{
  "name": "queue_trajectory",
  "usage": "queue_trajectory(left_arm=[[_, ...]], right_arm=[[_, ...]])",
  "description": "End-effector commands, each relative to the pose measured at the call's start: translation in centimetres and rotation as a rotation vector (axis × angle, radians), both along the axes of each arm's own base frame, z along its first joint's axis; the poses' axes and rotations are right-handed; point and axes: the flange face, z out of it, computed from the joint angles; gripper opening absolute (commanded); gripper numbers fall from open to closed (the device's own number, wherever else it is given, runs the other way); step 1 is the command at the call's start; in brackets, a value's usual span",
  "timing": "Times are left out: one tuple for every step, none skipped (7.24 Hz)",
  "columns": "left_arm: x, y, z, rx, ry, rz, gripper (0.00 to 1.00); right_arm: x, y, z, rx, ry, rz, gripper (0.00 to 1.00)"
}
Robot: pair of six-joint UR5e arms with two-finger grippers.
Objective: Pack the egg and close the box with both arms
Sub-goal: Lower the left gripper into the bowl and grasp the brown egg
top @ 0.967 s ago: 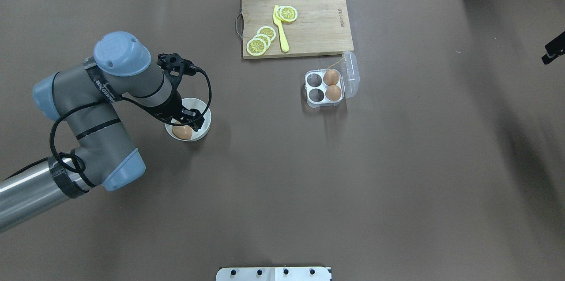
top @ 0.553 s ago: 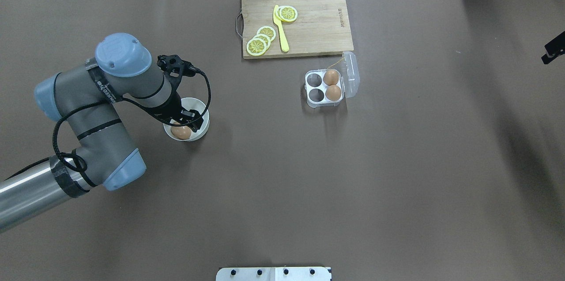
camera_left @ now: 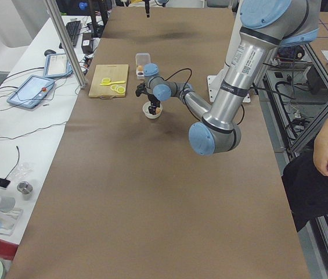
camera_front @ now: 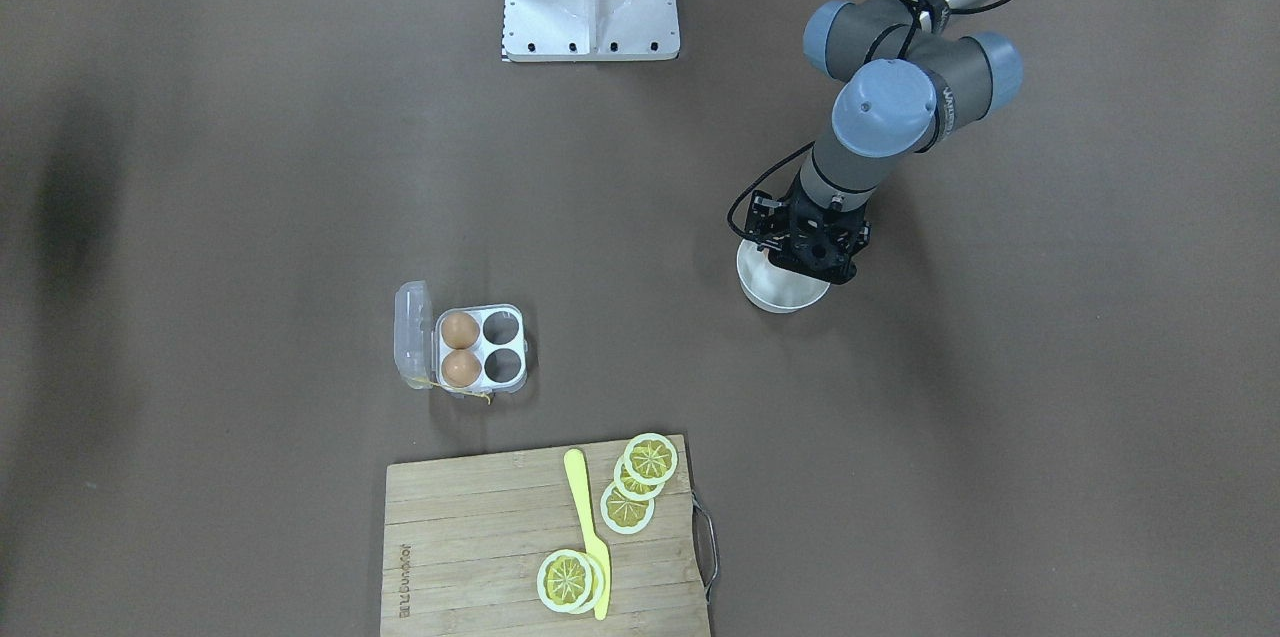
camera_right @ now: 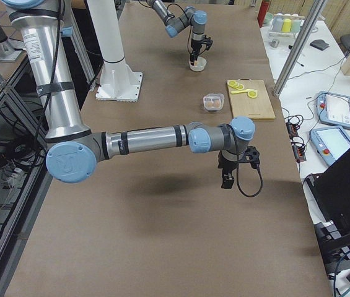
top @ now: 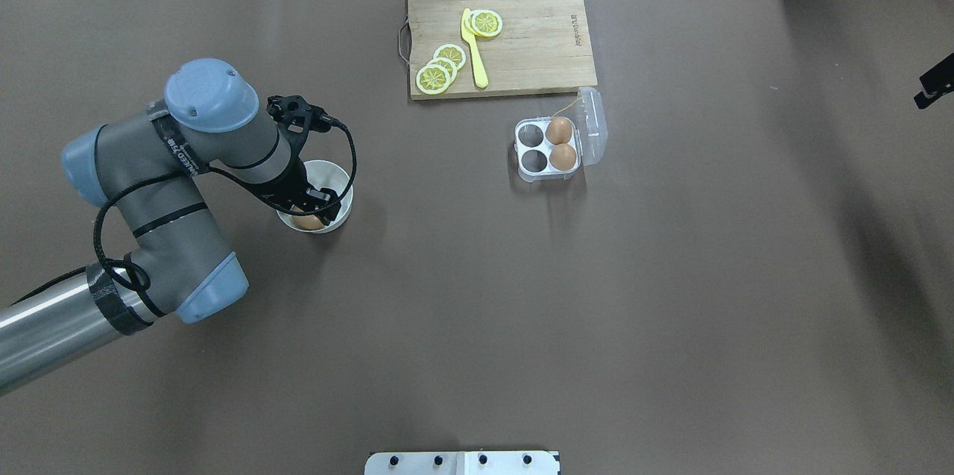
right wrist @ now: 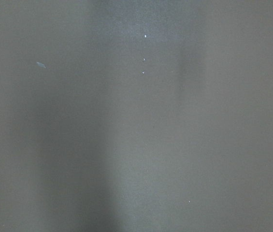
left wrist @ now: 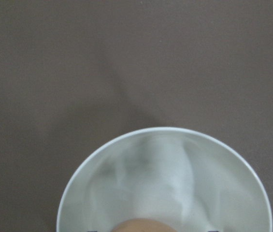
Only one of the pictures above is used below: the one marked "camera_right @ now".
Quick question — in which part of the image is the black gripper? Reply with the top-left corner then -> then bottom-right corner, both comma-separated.
190,33 -> 212,66
218,146 -> 260,189

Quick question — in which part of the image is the clear plastic egg box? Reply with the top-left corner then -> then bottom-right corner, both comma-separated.
203,93 -> 225,112

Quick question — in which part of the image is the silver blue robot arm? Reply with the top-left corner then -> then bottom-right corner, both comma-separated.
2,1 -> 263,197
146,1 -> 213,66

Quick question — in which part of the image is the brown egg in box front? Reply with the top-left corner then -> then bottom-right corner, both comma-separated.
205,102 -> 213,110

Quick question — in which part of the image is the brown egg in box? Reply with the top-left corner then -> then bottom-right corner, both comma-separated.
205,102 -> 213,110
212,100 -> 221,110

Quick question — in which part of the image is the brown egg in box rear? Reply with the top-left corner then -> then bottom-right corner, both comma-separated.
212,100 -> 221,110

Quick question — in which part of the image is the white ceramic bowl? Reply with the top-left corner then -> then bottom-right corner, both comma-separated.
189,56 -> 207,72

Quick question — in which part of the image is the lemon slice top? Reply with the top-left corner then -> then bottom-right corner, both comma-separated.
227,80 -> 239,87

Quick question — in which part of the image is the yellow plastic knife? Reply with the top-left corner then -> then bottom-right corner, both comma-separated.
230,89 -> 250,94

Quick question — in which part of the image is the lemon slice by knife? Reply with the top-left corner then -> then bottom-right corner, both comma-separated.
247,89 -> 258,98

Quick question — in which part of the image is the bamboo cutting board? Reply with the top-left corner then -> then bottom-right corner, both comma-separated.
227,79 -> 276,120

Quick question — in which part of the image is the yellow cup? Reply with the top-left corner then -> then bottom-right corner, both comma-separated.
281,19 -> 292,33

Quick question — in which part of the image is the blue teach pendant lower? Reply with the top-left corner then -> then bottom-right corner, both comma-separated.
310,126 -> 350,166

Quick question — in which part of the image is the blue teach pendant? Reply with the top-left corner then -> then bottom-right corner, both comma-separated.
316,91 -> 350,130
310,126 -> 350,166

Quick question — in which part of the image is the blue teach pendant upper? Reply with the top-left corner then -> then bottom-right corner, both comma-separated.
316,91 -> 350,130

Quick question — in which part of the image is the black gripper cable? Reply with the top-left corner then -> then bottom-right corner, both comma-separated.
235,154 -> 263,198

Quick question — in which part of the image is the white column base mount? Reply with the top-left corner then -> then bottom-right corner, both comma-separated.
87,1 -> 143,102

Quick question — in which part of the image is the aluminium frame post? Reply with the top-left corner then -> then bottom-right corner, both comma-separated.
273,0 -> 328,97

